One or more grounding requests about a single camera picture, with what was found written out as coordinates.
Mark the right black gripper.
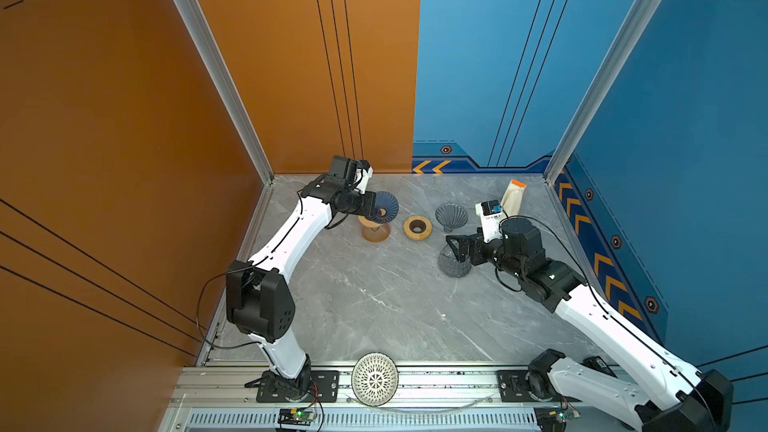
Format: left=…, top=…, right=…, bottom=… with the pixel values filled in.
left=446, top=226, right=526, bottom=282

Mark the blue glass dripper cone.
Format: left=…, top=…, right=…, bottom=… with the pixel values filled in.
left=366, top=191, right=399, bottom=224

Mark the coffee filter box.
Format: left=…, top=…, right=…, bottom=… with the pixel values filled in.
left=500, top=179, right=527, bottom=216

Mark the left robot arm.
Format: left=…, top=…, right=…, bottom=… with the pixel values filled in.
left=225, top=156, right=376, bottom=382

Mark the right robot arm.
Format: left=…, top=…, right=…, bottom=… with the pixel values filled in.
left=446, top=216, right=734, bottom=431

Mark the grey glass dripper cone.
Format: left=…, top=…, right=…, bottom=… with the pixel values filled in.
left=435, top=203, right=469, bottom=234

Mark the grey glass mug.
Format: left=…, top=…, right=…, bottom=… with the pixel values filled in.
left=437, top=245, right=472, bottom=278

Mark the orange glass carafe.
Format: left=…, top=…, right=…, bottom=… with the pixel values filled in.
left=359, top=216, right=391, bottom=243

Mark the white patterned bowl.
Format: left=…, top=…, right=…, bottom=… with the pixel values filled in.
left=351, top=352, right=399, bottom=407

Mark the black stapler-like tool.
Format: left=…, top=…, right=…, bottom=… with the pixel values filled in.
left=582, top=356, right=617, bottom=378

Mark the right circuit board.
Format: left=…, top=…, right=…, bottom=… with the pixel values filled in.
left=534, top=408, right=581, bottom=432

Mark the circuit board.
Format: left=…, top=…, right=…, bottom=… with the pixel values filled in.
left=534, top=408, right=581, bottom=432
left=277, top=408, right=317, bottom=429

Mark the left circuit board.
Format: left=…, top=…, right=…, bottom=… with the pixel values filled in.
left=277, top=408, right=317, bottom=429

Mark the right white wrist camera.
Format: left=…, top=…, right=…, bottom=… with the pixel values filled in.
left=475, top=200, right=505, bottom=242

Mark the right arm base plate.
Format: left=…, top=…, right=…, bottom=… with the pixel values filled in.
left=496, top=369, right=538, bottom=403

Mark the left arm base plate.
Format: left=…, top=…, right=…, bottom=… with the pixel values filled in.
left=256, top=369, right=340, bottom=404

